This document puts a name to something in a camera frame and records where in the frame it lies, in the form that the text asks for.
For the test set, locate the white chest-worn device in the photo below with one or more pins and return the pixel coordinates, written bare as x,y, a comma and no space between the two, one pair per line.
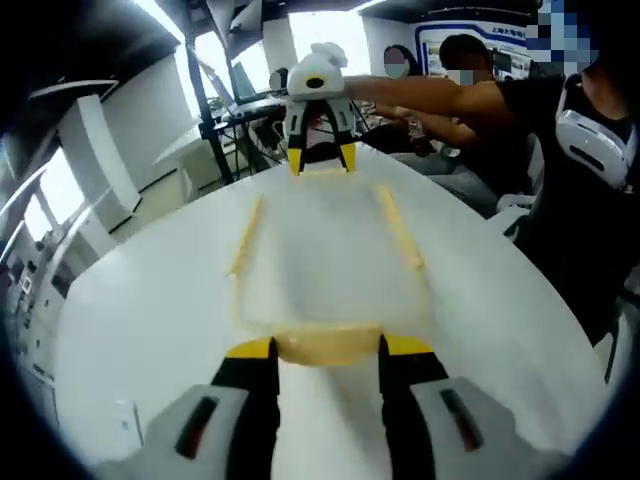
590,145

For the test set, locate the white office desk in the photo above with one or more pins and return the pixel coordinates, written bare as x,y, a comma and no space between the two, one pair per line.
185,150

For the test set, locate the grey equipment cabinet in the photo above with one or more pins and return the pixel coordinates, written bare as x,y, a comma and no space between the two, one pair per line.
30,310

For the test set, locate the clear container with yellow rim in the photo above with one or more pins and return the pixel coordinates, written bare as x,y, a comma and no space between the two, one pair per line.
330,240

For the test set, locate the person's torso black shirt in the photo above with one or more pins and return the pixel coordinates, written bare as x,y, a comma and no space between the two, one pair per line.
560,235

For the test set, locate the black tripod stand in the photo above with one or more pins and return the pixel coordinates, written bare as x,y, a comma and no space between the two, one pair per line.
212,135

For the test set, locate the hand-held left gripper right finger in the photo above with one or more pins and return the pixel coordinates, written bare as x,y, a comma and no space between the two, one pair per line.
450,430

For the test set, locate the clear plastic storage box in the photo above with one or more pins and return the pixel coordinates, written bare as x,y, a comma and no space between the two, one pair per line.
350,311

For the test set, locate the blue-bordered wall poster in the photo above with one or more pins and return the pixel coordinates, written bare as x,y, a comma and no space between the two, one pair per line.
507,60

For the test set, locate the white chair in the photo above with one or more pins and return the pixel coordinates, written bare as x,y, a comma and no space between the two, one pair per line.
515,207

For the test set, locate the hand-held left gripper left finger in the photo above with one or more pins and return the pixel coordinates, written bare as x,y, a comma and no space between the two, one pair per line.
210,430

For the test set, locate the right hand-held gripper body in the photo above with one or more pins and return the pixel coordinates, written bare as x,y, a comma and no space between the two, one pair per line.
325,70

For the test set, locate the person's right hand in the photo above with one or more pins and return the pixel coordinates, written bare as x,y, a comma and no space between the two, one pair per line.
330,52

